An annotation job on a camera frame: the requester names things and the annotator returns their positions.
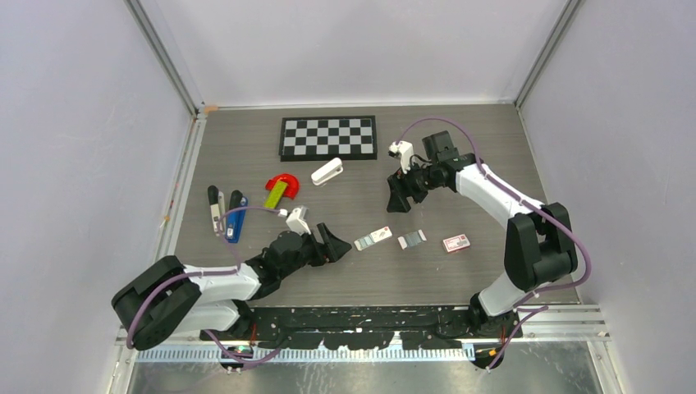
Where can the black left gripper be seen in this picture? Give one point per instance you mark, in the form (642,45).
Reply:
(331,246)

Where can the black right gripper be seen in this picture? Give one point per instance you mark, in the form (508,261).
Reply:
(400,187)

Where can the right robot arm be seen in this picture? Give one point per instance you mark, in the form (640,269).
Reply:
(538,249)

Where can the blue stapler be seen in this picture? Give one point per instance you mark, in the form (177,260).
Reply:
(235,220)

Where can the black and white stapler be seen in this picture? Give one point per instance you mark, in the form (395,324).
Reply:
(216,201)

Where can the red white staple box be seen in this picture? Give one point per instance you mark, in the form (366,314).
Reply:
(456,243)

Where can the red arch toy block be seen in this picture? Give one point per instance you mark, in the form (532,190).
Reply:
(292,184)

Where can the checkerboard calibration board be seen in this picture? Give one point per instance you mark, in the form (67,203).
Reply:
(304,139)

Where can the green lego brick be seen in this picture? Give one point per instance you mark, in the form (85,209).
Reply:
(276,191)

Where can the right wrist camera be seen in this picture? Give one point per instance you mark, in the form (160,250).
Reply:
(404,151)

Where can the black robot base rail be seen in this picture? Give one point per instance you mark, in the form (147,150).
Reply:
(365,328)

